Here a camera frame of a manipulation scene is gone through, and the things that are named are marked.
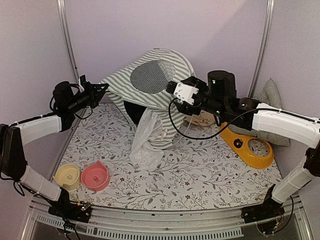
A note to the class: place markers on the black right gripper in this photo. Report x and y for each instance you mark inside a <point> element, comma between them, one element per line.
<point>188,109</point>

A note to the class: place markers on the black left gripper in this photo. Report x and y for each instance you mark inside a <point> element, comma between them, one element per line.
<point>96,95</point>

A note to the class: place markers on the green striped pet tent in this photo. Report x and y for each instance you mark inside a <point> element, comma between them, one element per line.
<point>139,92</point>

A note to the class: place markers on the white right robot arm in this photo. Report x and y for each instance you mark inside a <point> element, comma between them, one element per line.
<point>296,127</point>

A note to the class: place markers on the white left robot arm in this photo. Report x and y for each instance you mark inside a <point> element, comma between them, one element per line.
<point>15,137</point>

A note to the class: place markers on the yellow double pet bowl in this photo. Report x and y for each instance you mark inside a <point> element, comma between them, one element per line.
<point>253,151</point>

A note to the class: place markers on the cream pet bowl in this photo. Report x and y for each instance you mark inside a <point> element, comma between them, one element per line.
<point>68,177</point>

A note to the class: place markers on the pink pet bowl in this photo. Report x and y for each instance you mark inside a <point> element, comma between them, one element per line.
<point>95,177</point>

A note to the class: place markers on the round wooden floral plate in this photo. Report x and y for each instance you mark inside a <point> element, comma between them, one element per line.
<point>204,119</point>

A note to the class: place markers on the floral table mat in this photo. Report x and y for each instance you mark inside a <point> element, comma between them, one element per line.
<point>195,174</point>

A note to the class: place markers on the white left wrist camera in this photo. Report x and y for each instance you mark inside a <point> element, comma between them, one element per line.
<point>83,85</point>

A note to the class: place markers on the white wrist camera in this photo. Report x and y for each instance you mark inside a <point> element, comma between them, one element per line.
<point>83,85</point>
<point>185,93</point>

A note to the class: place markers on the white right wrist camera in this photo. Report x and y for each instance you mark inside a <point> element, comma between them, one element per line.
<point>185,93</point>

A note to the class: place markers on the aluminium frame post left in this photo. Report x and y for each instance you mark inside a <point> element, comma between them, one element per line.
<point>62,13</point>

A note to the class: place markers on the aluminium frame post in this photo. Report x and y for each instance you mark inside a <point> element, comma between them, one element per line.
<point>62,13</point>
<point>263,46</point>

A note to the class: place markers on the aluminium frame post right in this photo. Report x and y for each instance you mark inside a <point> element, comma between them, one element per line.
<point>263,46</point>

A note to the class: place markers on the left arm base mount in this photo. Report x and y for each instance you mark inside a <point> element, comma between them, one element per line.
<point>65,208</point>

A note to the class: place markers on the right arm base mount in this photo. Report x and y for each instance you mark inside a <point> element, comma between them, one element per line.
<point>261,212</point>

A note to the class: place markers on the front aluminium rail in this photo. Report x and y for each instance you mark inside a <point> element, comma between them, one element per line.
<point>128,224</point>

